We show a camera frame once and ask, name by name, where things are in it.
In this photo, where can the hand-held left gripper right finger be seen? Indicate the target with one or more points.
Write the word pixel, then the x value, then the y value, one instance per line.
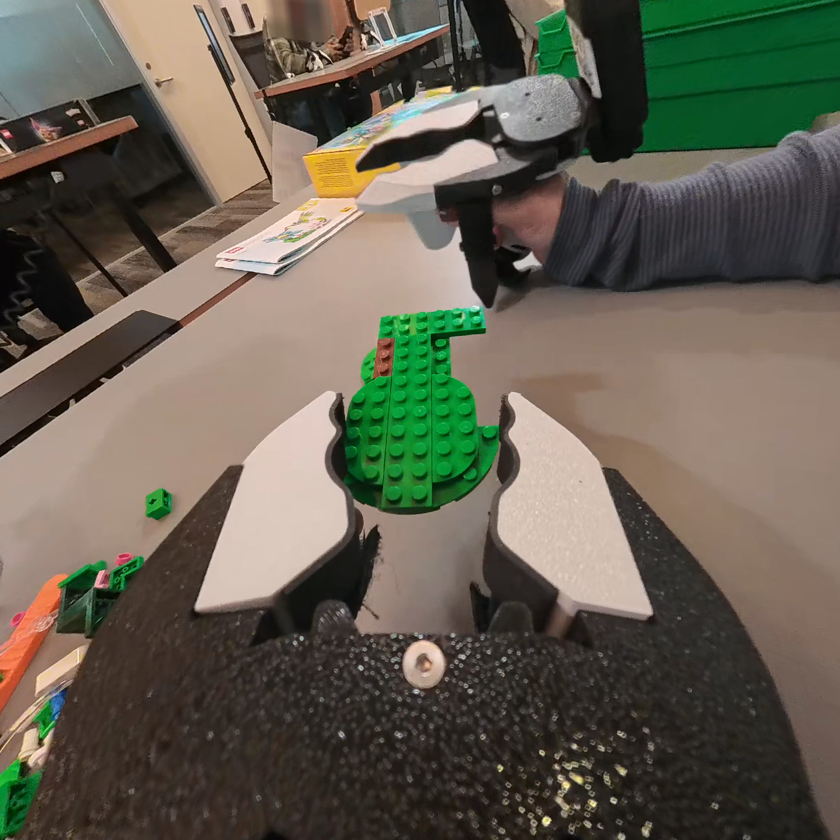
pixel 564 525

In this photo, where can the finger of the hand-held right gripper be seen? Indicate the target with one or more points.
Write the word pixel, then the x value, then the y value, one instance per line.
pixel 446 169
pixel 420 134

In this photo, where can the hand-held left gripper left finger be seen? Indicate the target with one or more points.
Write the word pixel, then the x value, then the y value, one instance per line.
pixel 282 525

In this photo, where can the green lego plate assembly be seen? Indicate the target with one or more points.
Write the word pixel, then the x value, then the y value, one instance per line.
pixel 420 426

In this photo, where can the person's right forearm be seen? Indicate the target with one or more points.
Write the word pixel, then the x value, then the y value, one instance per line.
pixel 689 216

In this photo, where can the yellow lego box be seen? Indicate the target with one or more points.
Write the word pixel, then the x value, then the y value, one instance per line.
pixel 334 174

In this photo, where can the small green lego brick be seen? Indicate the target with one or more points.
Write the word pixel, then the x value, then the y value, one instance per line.
pixel 159 504

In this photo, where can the dark lego box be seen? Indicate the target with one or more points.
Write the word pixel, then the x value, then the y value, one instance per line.
pixel 46 128

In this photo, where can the person's right hand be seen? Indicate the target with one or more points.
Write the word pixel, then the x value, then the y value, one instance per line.
pixel 535 216

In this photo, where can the wooden desk with black legs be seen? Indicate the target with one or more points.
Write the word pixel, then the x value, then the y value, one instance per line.
pixel 65 141
pixel 367 62

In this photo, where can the clear sign holder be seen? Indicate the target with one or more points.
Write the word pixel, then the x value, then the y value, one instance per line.
pixel 380 26

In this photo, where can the white paper sheet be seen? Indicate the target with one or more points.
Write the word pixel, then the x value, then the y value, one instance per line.
pixel 292 164

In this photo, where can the instruction booklet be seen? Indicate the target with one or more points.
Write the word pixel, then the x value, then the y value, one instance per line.
pixel 262 268
pixel 295 229

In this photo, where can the green storage bin stack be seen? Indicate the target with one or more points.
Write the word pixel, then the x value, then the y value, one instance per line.
pixel 722 79

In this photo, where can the black tripod stand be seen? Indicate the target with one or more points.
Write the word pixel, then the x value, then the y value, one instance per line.
pixel 213 39

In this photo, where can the white door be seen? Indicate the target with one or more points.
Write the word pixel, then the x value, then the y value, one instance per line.
pixel 190 118

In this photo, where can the orange brick separator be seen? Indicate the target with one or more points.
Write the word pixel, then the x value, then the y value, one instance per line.
pixel 33 630

